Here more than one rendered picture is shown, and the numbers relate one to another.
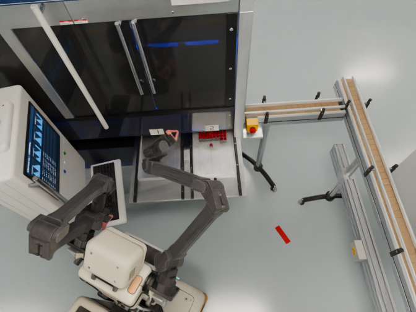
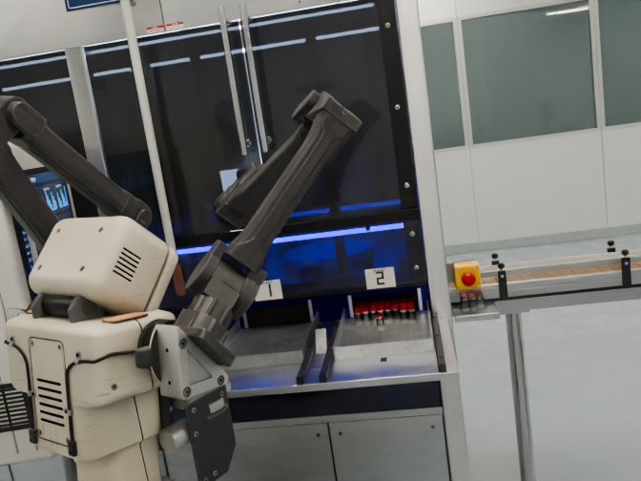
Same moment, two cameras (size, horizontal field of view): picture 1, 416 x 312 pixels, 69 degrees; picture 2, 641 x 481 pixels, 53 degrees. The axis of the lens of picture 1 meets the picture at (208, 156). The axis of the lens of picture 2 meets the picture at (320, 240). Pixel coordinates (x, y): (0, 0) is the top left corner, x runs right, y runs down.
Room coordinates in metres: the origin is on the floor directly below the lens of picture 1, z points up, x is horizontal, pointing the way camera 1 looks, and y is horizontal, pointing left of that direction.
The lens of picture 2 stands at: (-0.79, -0.08, 1.50)
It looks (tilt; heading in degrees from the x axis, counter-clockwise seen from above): 10 degrees down; 6
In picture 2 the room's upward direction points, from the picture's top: 8 degrees counter-clockwise
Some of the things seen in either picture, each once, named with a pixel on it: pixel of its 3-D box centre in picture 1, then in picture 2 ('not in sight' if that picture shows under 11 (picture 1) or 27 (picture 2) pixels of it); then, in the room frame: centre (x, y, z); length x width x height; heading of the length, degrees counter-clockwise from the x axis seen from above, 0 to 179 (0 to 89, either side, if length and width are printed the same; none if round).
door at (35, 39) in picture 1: (96, 76); (177, 137); (1.10, 0.49, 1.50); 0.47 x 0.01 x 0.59; 88
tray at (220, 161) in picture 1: (213, 150); (384, 327); (0.97, -0.04, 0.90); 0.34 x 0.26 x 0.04; 178
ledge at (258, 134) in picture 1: (251, 129); (474, 310); (1.12, -0.31, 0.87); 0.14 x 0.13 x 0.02; 178
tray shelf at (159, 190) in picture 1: (187, 164); (323, 351); (0.91, 0.14, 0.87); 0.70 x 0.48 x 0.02; 88
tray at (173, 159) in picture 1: (160, 154); (268, 339); (0.99, 0.30, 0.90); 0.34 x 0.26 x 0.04; 178
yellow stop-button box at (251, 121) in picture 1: (251, 124); (466, 274); (1.08, -0.29, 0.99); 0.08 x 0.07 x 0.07; 178
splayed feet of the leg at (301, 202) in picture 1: (328, 197); not in sight; (0.87, -0.99, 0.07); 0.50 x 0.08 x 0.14; 88
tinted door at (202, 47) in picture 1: (190, 69); (330, 115); (1.08, 0.04, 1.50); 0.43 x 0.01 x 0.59; 88
